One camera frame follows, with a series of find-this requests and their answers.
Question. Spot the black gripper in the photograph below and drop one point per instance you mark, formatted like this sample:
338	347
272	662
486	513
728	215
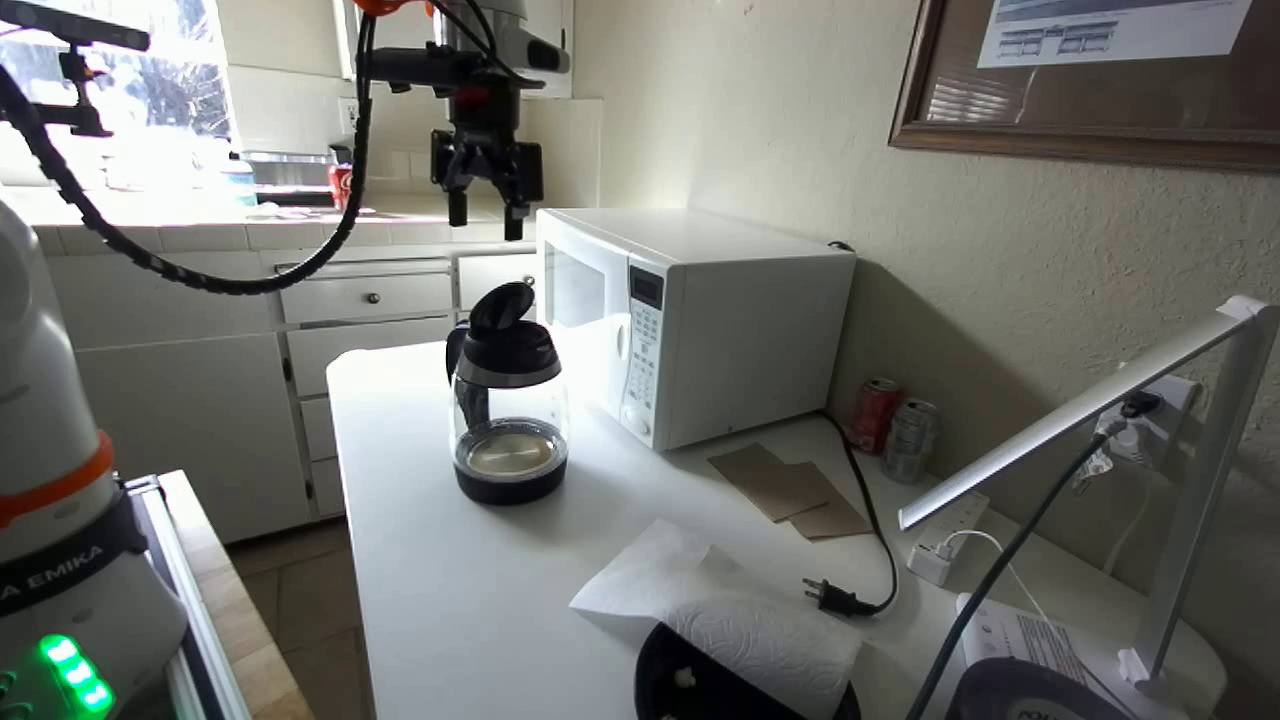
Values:
486	159

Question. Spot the glass kettle with black lid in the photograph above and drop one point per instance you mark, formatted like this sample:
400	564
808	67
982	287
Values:
504	401

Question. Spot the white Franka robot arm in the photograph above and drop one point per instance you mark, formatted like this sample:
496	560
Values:
45	401

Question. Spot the red bottle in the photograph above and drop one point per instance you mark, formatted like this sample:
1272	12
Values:
343	186

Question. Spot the silver metal countertop appliance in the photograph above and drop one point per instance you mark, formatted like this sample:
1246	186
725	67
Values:
286	178

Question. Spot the white microwave oven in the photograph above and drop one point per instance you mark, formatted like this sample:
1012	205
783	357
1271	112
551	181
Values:
746	335

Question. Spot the white kitchen cabinet with drawers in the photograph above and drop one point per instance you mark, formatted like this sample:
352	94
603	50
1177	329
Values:
203	401

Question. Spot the red soda can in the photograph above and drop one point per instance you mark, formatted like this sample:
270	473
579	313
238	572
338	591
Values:
872	417

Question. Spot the white paper towel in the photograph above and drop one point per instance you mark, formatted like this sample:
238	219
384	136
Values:
720	603

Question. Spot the wooden robot mounting table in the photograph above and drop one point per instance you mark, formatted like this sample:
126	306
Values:
226	614

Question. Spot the silver soda can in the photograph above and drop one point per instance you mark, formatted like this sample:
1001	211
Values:
913	441

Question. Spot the black round disc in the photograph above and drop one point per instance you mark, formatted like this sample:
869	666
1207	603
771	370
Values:
673	687

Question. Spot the wooden framed notice board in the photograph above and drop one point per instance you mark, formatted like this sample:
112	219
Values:
1065	123

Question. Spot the white desk lamp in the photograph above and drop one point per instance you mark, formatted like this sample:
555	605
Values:
1065	415

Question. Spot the white printed paper sheet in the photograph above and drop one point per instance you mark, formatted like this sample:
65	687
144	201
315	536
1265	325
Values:
1105	32

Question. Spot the white papers with dark circle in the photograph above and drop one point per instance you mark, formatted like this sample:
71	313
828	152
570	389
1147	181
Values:
1043	666

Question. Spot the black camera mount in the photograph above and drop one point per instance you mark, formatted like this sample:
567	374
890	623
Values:
65	40

